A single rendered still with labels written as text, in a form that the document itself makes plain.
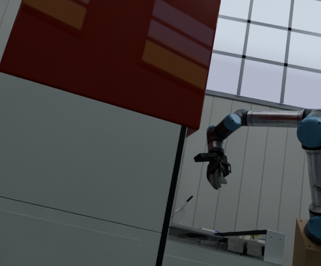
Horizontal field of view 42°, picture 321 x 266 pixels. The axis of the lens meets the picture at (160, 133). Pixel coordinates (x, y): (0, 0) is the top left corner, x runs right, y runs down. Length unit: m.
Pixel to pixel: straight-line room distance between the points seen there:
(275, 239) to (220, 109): 2.60
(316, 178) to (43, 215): 1.10
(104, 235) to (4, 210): 0.33
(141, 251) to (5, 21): 3.90
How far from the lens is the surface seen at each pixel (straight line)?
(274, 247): 1.99
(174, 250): 1.72
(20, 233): 1.42
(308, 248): 2.09
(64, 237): 1.42
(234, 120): 1.94
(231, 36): 4.80
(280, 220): 4.28
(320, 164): 1.85
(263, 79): 4.63
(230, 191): 4.20
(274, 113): 2.00
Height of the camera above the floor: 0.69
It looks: 18 degrees up
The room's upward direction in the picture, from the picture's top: 11 degrees clockwise
